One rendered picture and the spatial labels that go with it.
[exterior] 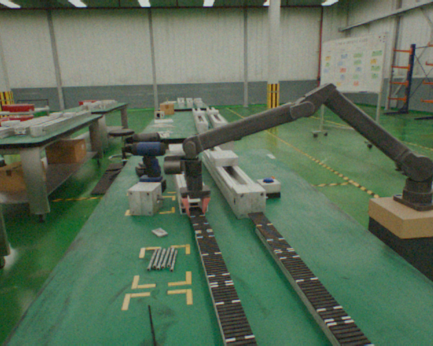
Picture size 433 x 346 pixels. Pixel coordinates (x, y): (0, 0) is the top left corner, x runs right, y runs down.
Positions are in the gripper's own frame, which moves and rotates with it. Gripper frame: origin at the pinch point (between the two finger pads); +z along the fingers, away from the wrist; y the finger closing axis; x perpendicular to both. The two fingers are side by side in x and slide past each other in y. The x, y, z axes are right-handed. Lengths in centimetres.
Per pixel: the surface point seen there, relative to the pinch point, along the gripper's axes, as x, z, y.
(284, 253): 37.5, -1.8, -18.3
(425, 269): 31, 13, -67
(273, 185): -11.6, -4.2, -32.7
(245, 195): 5.5, -7.1, -16.4
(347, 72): -501, -55, -350
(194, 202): -3.4, -3.0, -0.1
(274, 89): -963, -16, -369
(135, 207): -6.6, -1.8, 21.1
